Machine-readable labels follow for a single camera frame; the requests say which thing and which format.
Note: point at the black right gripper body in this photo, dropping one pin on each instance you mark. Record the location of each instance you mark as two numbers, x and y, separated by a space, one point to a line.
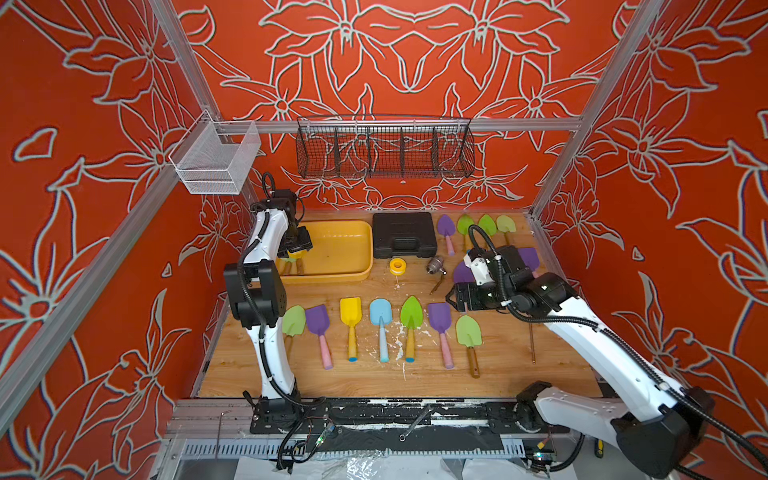
486 295

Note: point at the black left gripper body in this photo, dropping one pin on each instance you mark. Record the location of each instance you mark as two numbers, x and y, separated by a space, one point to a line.
296 238

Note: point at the pink handled tool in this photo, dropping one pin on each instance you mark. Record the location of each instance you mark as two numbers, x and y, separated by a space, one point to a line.
462 274

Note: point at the small green shovel wooden handle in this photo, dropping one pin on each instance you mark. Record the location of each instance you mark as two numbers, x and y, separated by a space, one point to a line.
411 317

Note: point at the purple square shovel pink handle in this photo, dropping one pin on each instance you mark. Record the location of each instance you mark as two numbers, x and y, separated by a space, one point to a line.
531 259

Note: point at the light green shovel blade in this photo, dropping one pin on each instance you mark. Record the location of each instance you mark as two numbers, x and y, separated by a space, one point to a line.
294 324

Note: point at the blue shovel white handle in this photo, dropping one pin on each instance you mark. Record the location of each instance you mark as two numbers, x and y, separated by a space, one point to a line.
380 311

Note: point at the purple shovel blade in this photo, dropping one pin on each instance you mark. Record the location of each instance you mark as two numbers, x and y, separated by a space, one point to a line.
318 322

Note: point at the yellow shovel yellow handle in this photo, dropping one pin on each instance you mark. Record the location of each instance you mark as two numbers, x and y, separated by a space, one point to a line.
351 315

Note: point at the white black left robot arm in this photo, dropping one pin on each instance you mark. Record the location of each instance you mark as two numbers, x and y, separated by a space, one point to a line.
258 297

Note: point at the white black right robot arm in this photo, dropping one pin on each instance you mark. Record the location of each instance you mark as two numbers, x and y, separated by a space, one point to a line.
653 419

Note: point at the yellow storage box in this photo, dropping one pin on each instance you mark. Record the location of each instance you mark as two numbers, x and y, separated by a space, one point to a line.
342 252

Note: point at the hex key on table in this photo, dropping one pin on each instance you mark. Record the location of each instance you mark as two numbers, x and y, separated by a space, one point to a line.
532 343

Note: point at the yellow tape roll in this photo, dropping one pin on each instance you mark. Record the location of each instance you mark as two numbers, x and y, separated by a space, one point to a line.
397 267

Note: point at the black plastic tool case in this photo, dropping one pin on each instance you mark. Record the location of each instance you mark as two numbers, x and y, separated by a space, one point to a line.
403 234

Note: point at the yellow black screwdriver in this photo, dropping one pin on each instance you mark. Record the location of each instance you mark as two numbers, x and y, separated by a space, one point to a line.
599 448

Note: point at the black wire wall basket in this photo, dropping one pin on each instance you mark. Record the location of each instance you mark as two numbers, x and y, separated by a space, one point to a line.
370 146

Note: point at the clear mesh wall basket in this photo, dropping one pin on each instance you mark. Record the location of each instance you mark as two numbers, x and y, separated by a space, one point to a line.
215 158

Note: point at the wrench on base rail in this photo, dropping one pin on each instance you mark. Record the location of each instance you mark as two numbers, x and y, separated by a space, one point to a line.
425 413

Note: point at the grey cable duct strip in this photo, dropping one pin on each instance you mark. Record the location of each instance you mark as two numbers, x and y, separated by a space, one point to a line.
266 449

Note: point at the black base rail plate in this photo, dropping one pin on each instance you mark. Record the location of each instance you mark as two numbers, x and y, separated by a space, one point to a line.
500 416

